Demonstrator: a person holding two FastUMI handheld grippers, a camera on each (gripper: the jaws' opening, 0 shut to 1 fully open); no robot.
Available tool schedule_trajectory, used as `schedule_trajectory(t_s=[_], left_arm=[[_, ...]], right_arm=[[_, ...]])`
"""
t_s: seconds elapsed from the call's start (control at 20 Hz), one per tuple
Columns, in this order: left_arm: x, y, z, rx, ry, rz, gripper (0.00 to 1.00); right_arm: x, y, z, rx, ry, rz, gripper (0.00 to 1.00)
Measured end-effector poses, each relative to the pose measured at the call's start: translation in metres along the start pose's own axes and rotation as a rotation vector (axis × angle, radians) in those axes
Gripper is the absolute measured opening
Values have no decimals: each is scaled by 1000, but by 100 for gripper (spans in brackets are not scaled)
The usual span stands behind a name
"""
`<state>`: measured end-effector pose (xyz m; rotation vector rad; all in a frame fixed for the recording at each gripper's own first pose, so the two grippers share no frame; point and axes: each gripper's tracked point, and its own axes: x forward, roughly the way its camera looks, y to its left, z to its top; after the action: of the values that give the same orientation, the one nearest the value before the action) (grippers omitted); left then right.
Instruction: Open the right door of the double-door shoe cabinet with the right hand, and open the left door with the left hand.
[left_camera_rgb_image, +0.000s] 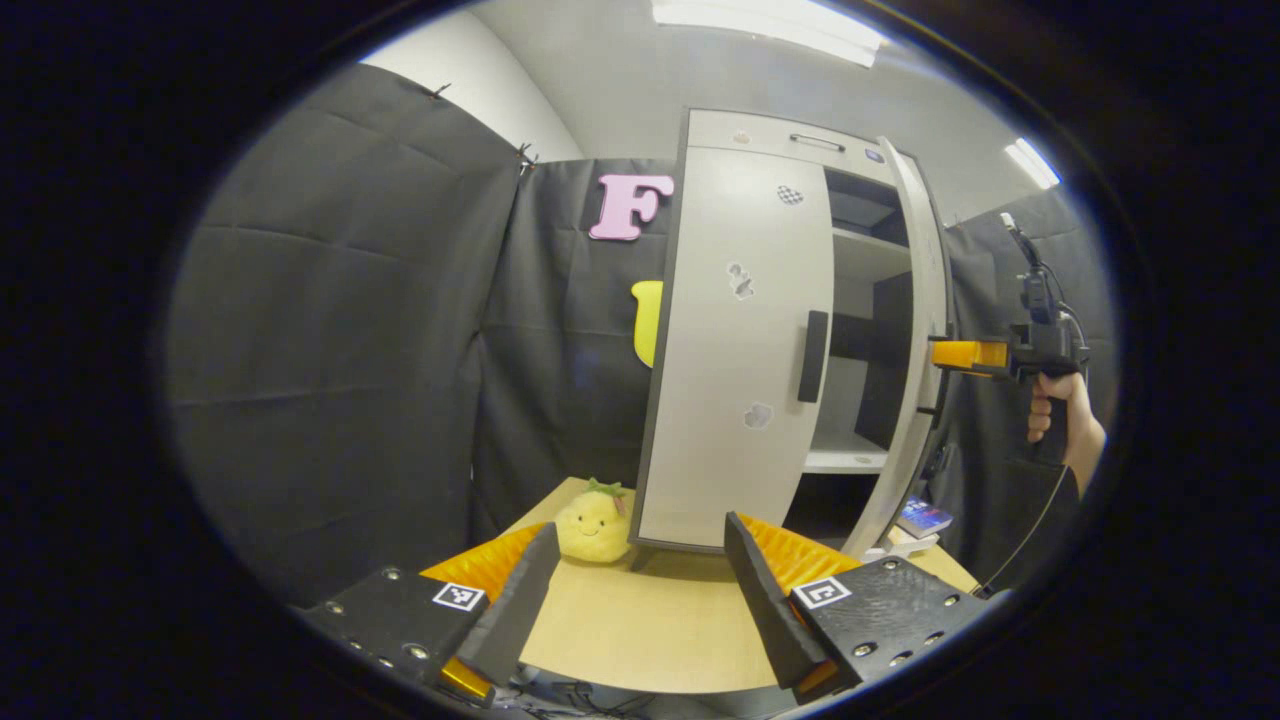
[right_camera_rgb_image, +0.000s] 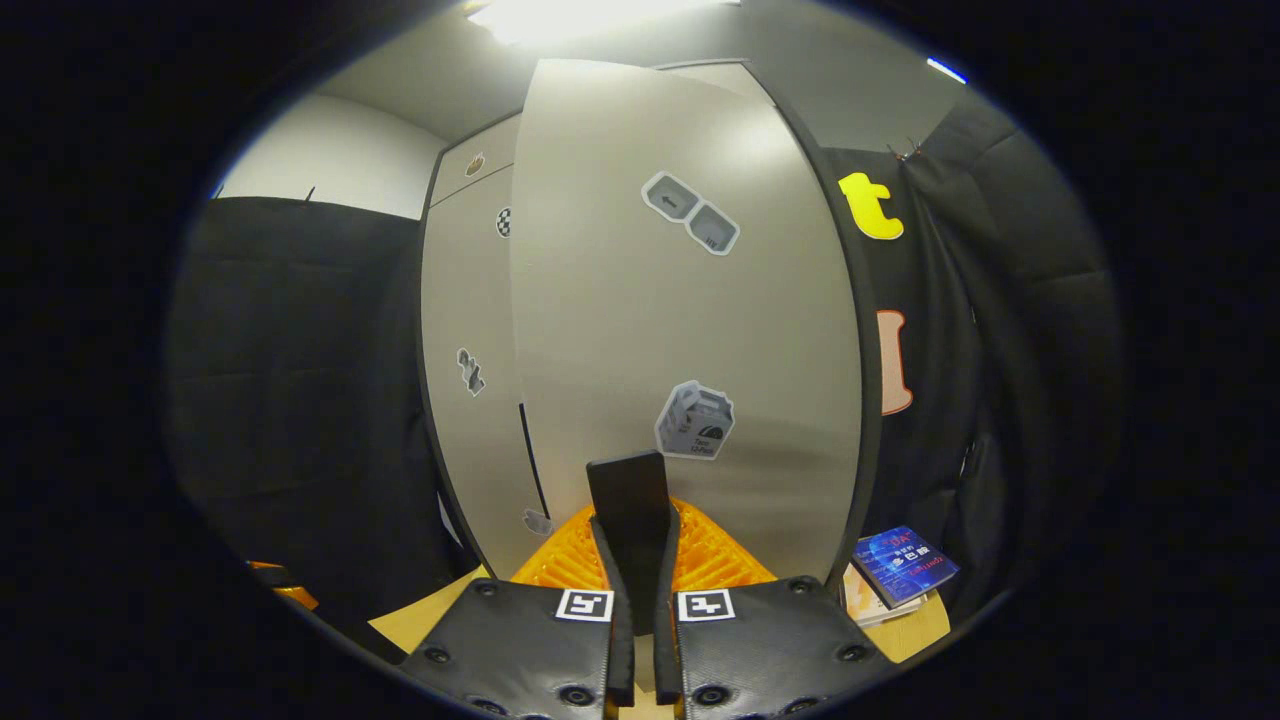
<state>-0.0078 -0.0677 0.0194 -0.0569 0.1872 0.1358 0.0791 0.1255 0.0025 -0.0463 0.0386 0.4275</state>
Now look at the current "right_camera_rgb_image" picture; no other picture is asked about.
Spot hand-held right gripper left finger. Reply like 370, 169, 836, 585
400, 505, 637, 720

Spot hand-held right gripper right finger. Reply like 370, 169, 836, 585
652, 500, 896, 720

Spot white cabinet door keys sticker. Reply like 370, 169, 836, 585
510, 57, 867, 601

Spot white double-door shoe cabinet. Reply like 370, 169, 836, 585
418, 57, 886, 601

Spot white cabinet door checkered sticker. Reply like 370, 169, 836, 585
420, 165, 551, 581

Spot black backdrop cloth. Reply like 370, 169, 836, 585
165, 100, 1126, 641

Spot blue book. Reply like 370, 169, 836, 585
853, 526, 961, 609

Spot large ceiling light panel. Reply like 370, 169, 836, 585
465, 0, 743, 48

